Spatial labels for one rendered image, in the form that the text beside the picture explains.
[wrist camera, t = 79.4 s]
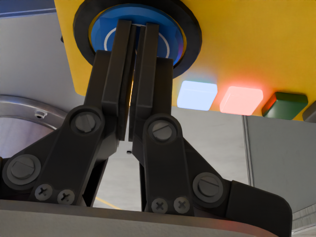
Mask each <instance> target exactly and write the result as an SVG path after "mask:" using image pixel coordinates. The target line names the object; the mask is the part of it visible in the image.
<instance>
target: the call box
mask: <svg viewBox="0 0 316 237"><path fill-rule="evenodd" d="M54 2H55V7H56V11H57V15H58V20H59V24H60V28H61V32H62V36H63V41H64V45H65V50H66V54H67V58H68V62H69V66H70V70H71V76H72V80H73V84H74V88H75V92H76V93H77V94H79V95H82V96H86V92H87V87H88V83H89V79H90V75H91V71H92V67H93V63H94V59H95V54H96V52H95V50H94V48H93V46H92V42H91V32H92V28H93V25H94V23H95V21H96V19H97V18H98V16H99V15H100V14H101V13H103V12H104V11H106V10H107V9H109V8H111V7H113V6H117V5H121V4H128V3H133V4H143V5H147V6H151V7H154V8H157V9H159V10H161V11H163V12H164V13H166V14H167V15H169V16H170V17H171V18H172V19H173V20H174V21H175V22H176V23H177V24H178V26H179V28H180V30H181V32H182V35H183V52H182V55H181V57H180V59H179V60H178V62H177V63H176V64H175V65H174V69H173V89H172V106H175V107H178V105H177V99H178V96H179V93H180V89H181V87H182V83H183V81H192V82H200V83H208V84H215V85H216V86H217V94H216V96H215V98H214V100H213V102H212V104H211V106H210V108H209V111H220V104H221V102H222V100H223V98H224V96H225V94H226V92H227V90H228V88H229V87H243V88H250V89H258V90H262V93H263V99H262V101H261V102H260V103H259V105H258V106H257V107H256V109H255V110H254V111H253V113H252V114H251V115H253V116H262V112H261V109H262V108H263V106H264V105H265V104H266V102H267V101H268V100H269V99H270V97H271V96H272V95H273V94H274V93H275V92H282V93H290V94H298V95H305V96H307V98H308V105H307V106H306V107H305V108H304V109H303V110H302V111H301V112H300V113H299V114H298V115H297V116H296V117H295V118H294V119H293V120H298V121H303V118H302V114H303V112H304V111H305V110H306V109H307V108H308V107H309V106H310V105H311V104H312V103H314V102H315V101H316V0H54Z"/></svg>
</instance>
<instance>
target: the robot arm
mask: <svg viewBox="0 0 316 237"><path fill-rule="evenodd" d="M136 27H137V25H132V21H129V20H122V19H118V22H117V27H116V32H115V37H114V42H113V46H112V51H106V50H97V51H96V54H95V59H94V63H93V67H92V71H91V75H90V79H89V83H88V87H87V92H86V96H85V100H84V104H83V105H80V106H77V107H75V108H73V109H72V110H71V111H69V113H66V112H64V111H62V110H60V109H58V108H55V107H53V106H51V105H48V104H45V103H41V102H38V101H35V100H31V99H27V98H22V97H16V96H9V95H0V237H292V209H291V207H290V205H289V203H288V202H287V201H286V200H285V199H284V198H282V197H280V196H279V195H276V194H273V193H270V192H267V191H264V190H261V189H258V188H255V187H253V186H250V185H247V184H244V183H241V182H237V181H235V180H232V181H229V180H226V179H223V178H222V177H221V175H220V174H219V173H218V172H217V171H216V170H215V169H214V168H213V167H212V166H211V165H210V164H209V163H208V162H207V161H206V160H205V159H204V158H203V157H202V156H201V155H200V154H199V153H198V152H197V151H196V150H195V149H194V148H193V147H192V146H191V144H190V143H189V142H188V141H187V140H186V139H185V138H184V137H183V134H182V127H181V124H180V123H179V121H178V120H177V119H176V118H175V117H173V116H171V108H172V89H173V69H174V60H173V59H170V58H162V57H157V49H158V34H159V24H151V23H146V26H141V28H140V35H139V42H138V49H137V56H136V62H135V45H136ZM134 62H135V65H134ZM129 108H130V112H129ZM128 112H129V134H128V141H129V142H133V144H132V154H133V155H134V156H135V158H136V159H137V160H138V161H139V174H140V191H141V209H142V211H141V212H139V211H129V210H119V209H108V208H98V207H93V204H94V201H95V198H96V195H97V192H98V189H99V186H100V183H101V180H102V177H103V174H104V171H105V168H106V165H107V162H108V159H109V157H110V156H111V155H112V154H114V153H115V152H117V147H119V141H124V140H125V135H126V126H127V118H128Z"/></svg>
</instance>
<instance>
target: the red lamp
mask: <svg viewBox="0 0 316 237"><path fill-rule="evenodd" d="M262 99H263V93H262V90H258V89H250V88H243V87H229V88H228V90H227V92H226V94H225V96H224V98H223V100H222V102H221V104H220V111H221V112H225V113H233V114H241V115H251V114H252V113H253V111H254V110H255V109H256V107H257V106H258V105H259V103H260V102H261V101H262Z"/></svg>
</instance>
